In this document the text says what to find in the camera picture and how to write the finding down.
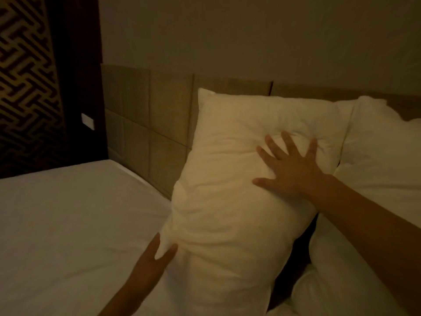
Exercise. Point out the dark wooden wall panel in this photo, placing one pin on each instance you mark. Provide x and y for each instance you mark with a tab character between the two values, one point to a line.
80	62

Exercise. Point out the beige padded headboard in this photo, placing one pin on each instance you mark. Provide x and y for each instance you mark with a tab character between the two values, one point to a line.
148	128

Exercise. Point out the person's left thumb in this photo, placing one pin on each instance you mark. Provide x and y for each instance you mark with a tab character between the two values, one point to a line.
167	255

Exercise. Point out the white pillow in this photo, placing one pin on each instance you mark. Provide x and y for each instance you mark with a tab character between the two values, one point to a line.
378	161
230	194

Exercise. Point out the person's left hand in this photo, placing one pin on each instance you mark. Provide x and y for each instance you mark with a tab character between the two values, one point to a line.
148	266

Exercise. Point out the person's right middle finger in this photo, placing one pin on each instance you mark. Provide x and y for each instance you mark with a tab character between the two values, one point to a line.
275	147

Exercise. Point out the person's right little finger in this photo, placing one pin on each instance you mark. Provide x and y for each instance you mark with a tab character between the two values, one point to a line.
312	149

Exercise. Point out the person's right forearm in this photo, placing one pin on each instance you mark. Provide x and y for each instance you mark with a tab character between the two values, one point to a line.
371	233

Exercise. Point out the person's right thumb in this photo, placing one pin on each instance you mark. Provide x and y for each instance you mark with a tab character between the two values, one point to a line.
264	182

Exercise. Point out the maze patterned wall panel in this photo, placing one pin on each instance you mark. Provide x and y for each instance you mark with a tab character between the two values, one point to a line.
28	88

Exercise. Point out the person's right hand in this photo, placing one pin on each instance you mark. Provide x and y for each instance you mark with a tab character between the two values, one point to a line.
292	176

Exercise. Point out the bed with white sheet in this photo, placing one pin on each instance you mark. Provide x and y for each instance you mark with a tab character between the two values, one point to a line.
72	233

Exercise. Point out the white wall switch plate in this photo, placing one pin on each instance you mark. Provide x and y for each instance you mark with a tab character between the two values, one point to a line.
87	121

